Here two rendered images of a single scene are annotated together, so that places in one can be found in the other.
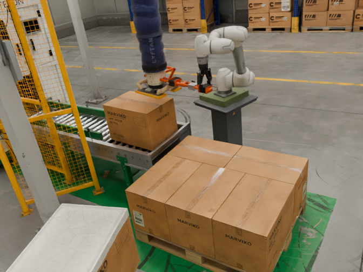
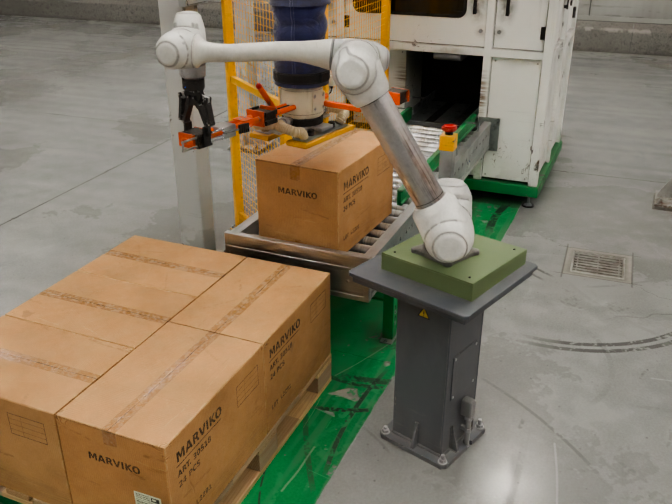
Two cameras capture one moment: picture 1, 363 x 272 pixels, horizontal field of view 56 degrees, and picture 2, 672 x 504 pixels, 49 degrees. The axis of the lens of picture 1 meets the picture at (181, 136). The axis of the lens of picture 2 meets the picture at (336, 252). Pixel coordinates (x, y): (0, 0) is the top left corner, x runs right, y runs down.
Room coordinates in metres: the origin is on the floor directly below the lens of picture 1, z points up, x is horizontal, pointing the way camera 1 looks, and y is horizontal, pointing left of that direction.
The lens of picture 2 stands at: (2.47, -2.77, 1.96)
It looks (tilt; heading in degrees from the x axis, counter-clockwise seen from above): 25 degrees down; 77
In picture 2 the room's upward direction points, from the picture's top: straight up
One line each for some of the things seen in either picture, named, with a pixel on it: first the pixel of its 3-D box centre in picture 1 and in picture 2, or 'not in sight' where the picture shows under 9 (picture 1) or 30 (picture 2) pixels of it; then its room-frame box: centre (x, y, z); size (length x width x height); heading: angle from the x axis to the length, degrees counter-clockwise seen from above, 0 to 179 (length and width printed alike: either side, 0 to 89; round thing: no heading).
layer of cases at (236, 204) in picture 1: (220, 193); (151, 360); (2.33, -0.26, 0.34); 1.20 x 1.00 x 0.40; 54
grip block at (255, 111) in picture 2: (175, 81); (262, 115); (2.83, -0.01, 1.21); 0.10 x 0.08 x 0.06; 132
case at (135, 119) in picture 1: (141, 119); (328, 187); (3.18, 0.39, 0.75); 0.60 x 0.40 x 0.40; 50
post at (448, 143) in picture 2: not in sight; (442, 235); (3.71, 0.28, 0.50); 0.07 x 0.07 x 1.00; 54
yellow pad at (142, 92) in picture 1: (150, 91); (284, 123); (2.95, 0.23, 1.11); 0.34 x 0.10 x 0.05; 42
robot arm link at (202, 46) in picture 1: (203, 45); (188, 36); (2.57, -0.25, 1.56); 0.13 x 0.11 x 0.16; 70
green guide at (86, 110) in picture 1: (84, 108); (448, 153); (4.08, 1.18, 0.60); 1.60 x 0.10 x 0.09; 54
